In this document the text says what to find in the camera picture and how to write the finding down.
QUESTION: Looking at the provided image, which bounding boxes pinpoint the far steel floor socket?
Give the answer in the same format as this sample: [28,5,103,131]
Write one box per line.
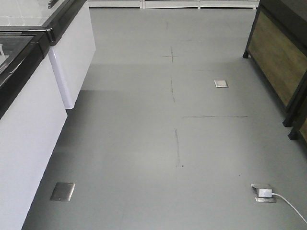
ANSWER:
[214,80,228,88]

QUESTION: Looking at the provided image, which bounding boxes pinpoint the steel floor socket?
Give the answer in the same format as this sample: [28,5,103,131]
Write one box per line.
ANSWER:
[50,182,75,202]
[214,80,228,88]

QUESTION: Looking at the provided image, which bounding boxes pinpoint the far white chest freezer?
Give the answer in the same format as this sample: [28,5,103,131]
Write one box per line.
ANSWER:
[0,0,96,109]

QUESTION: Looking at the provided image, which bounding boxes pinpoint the white chest freezer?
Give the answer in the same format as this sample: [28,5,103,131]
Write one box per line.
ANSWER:
[0,33,67,230]
[0,0,96,109]

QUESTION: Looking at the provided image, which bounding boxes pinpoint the left steel floor socket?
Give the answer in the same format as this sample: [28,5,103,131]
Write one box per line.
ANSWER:
[50,182,75,202]

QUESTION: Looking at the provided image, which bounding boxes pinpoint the white shelf base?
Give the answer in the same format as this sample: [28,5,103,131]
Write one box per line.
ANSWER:
[88,0,260,9]

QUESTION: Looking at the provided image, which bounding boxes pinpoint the near white chest freezer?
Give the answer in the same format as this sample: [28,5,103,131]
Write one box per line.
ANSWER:
[0,33,67,230]

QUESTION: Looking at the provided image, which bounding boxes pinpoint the right open floor socket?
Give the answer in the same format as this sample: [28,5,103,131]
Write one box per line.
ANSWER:
[251,184,276,203]

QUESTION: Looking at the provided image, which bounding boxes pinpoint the white power adapter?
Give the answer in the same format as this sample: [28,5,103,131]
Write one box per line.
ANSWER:
[256,188,272,198]

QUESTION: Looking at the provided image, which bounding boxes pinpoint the far wooden produce stand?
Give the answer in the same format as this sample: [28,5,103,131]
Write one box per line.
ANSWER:
[243,0,307,127]

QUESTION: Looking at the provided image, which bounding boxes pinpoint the wooden produce stand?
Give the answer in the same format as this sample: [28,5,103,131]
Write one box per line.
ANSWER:
[288,99,307,143]
[243,0,307,127]

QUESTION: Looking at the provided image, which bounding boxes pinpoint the near wooden produce stand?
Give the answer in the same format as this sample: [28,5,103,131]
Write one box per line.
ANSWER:
[288,99,307,143]

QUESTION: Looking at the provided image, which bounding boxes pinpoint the white power cable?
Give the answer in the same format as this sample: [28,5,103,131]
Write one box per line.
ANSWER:
[272,193,307,225]

